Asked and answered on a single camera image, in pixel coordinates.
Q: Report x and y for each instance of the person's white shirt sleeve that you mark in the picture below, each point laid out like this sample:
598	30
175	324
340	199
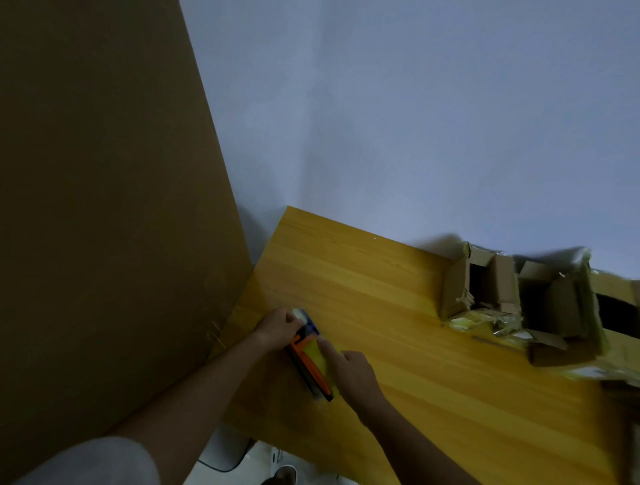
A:
90	462

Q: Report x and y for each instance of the taped box with blue stripe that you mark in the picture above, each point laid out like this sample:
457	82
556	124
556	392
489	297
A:
304	316

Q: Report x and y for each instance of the person's left hand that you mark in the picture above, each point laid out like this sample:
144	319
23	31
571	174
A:
277	327

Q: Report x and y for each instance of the row of cardboard boxes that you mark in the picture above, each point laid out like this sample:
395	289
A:
505	290

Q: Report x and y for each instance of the person's left forearm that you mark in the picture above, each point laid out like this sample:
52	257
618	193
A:
185	409

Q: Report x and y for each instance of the large brown cardboard sheet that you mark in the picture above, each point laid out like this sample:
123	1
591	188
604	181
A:
110	225

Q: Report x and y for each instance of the person's right hand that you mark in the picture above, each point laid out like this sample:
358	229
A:
355	382

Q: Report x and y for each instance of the person's right forearm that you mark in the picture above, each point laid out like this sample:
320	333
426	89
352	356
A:
415	449

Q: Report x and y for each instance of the person's left white slipper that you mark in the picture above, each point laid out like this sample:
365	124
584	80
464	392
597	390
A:
277	457

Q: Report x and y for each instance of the yellow wooden table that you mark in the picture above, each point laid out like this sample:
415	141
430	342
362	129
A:
475	399

